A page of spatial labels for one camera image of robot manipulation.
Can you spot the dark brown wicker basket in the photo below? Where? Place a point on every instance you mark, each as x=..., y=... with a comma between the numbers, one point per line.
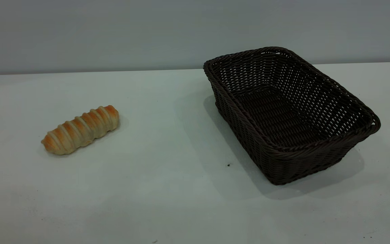
x=283, y=159

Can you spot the striped golden bread roll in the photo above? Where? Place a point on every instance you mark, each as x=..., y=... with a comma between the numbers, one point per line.
x=80, y=130

